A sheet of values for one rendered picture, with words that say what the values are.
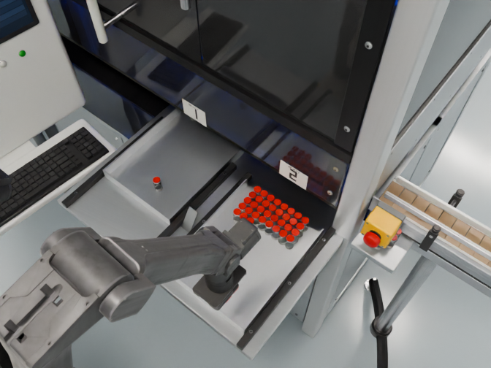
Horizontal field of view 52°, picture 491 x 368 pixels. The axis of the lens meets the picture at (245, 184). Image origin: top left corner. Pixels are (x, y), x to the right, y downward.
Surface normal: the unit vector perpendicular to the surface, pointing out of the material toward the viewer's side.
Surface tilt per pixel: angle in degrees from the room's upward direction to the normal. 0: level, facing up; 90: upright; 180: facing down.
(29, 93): 90
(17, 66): 90
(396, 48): 90
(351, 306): 0
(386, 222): 0
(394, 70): 90
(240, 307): 0
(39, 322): 10
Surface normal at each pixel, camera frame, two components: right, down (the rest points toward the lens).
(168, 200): 0.00, -0.55
